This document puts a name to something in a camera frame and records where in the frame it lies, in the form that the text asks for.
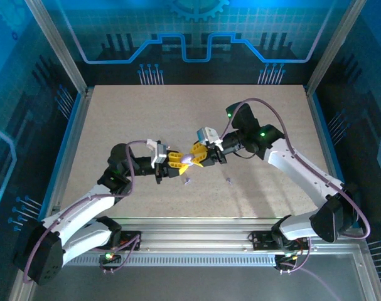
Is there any left controller board with LED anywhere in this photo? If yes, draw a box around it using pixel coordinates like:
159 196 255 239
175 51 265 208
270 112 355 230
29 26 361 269
99 250 122 267

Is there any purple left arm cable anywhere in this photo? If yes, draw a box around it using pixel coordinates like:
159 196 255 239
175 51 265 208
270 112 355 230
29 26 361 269
22 140 153 285

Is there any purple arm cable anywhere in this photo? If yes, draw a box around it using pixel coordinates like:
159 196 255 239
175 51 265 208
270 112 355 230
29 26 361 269
22 140 153 285
220 98 372 241

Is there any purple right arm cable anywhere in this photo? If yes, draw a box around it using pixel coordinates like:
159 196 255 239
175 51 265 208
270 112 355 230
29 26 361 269
220 98 372 241

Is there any aluminium table side rail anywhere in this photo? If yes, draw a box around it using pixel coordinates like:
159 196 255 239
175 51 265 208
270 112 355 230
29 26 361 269
304 85 360 228
41 87 94 227

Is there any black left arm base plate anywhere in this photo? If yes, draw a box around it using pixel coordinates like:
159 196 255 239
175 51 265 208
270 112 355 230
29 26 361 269
119 230 143 251

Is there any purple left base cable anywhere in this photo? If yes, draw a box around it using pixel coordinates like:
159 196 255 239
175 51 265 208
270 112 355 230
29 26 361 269
97 233 143 274

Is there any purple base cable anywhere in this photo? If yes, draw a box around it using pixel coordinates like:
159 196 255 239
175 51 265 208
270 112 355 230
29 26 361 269
97 233 143 274
277 236 343 301

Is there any slotted grey cable duct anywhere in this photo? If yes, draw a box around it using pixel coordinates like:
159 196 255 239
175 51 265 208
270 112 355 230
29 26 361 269
64 254 277 267

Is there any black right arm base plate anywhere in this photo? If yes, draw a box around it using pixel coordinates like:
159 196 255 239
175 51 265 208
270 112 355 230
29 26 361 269
251 231 310 251

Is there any aluminium frame post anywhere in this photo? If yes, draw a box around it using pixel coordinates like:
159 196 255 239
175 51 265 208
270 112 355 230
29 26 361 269
23 0 89 95
306 0 367 92

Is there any grey sheet metal base plate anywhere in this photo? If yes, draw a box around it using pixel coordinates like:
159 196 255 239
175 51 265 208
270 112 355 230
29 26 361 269
30 266 367 301

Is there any right controller board with wires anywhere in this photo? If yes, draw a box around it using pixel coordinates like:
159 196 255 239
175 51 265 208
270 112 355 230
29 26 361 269
275 250 304 269

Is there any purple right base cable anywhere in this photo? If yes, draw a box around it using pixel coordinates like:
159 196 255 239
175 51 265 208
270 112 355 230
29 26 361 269
277 236 343 301

